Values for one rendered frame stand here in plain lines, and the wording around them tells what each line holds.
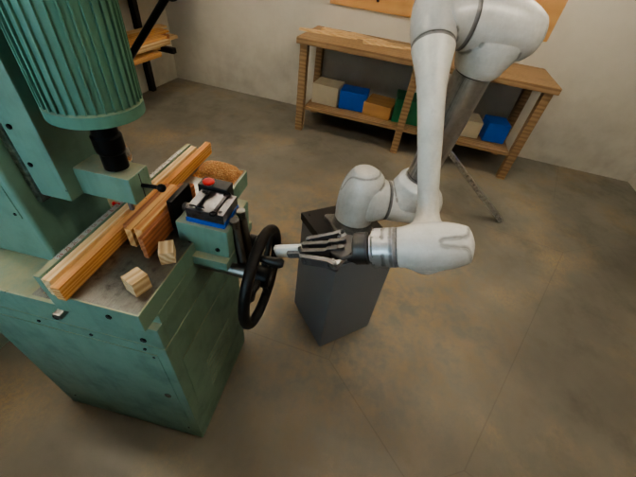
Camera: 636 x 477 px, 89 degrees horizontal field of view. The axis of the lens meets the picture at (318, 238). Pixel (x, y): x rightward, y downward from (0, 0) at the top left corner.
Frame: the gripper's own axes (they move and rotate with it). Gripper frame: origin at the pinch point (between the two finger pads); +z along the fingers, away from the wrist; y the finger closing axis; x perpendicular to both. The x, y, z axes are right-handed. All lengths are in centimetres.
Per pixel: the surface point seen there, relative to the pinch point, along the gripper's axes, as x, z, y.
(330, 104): 51, 52, -279
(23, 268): -10, 66, 15
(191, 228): -9.8, 22.2, 1.7
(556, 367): 134, -96, -51
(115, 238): -13.3, 37.7, 8.7
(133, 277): -10.6, 26.2, 18.7
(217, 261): -0.2, 18.7, 3.5
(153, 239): -10.9, 29.6, 6.7
